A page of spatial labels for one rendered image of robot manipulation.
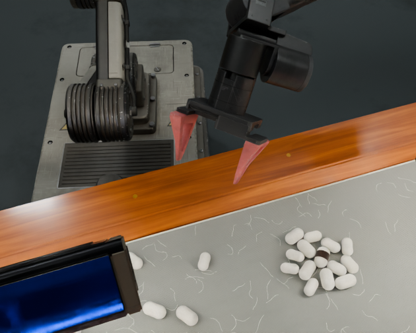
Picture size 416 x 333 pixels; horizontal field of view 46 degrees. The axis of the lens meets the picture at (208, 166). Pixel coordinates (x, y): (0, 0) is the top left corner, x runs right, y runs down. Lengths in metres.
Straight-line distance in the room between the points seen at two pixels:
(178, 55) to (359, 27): 1.24
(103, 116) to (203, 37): 1.47
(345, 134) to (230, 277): 0.38
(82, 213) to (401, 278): 0.55
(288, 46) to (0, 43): 2.01
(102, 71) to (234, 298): 0.54
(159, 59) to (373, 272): 0.99
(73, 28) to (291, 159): 1.81
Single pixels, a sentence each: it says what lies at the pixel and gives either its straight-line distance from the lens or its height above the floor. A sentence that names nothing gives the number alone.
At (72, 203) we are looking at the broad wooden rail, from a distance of 0.91.
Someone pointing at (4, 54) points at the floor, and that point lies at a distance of 2.52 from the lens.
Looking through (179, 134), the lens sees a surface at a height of 0.95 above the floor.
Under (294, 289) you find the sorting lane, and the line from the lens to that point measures 0.84.
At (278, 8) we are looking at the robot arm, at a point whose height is 1.09.
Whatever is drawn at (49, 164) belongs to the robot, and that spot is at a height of 0.47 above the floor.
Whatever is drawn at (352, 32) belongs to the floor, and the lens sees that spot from 2.56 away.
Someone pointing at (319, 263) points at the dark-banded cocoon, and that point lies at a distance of 0.84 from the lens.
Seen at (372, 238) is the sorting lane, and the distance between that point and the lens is 0.91.
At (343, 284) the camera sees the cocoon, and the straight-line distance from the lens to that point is 0.84.
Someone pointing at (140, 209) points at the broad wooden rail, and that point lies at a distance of 0.87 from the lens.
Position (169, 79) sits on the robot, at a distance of 1.51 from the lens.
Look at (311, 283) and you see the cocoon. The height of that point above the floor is 0.76.
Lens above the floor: 1.50
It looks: 53 degrees down
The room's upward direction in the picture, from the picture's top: straight up
